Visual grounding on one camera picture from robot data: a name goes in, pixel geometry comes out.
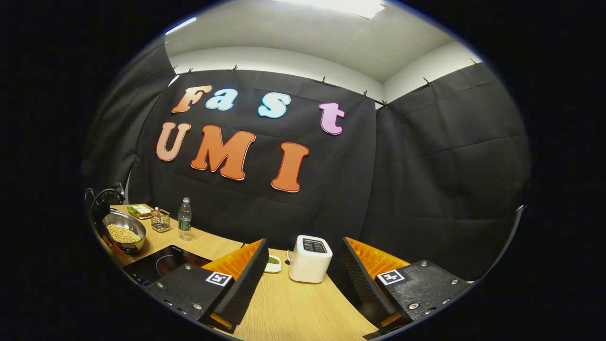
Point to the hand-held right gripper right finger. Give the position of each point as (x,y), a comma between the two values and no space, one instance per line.
(362,279)

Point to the small ceiling light strip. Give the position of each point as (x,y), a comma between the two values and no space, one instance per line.
(181,25)

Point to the clear plastic water bottle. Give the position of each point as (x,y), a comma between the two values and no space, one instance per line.
(184,222)

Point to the white toaster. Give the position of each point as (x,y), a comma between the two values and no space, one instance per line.
(310,265)

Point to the black induction cooktop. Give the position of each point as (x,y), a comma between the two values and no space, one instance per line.
(161,265)

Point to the sandwich with lettuce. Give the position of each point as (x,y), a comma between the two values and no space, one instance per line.
(141,210)

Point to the black backdrop cloth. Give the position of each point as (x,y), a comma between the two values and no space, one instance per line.
(426,189)

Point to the large ceiling light panel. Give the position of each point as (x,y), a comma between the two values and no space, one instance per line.
(341,5)

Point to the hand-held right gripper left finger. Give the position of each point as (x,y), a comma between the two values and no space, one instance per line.
(249,279)

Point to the white divided dish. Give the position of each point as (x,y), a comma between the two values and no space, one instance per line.
(273,266)

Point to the row of black cloth clips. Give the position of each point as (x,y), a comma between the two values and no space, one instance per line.
(234,68)

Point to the pile of soybeans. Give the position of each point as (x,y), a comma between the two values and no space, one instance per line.
(123,233)

